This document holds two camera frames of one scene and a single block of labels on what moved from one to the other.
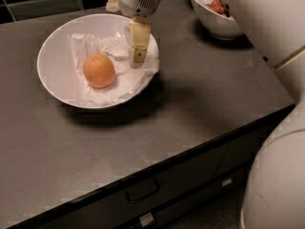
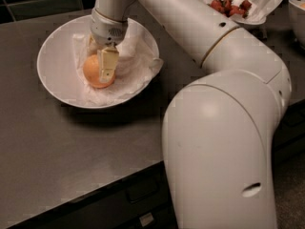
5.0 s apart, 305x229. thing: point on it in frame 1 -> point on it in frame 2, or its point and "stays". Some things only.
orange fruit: (99, 71) stays
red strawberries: (219, 7) stays
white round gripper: (137, 0) -> (106, 31)
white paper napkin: (128, 81) stays
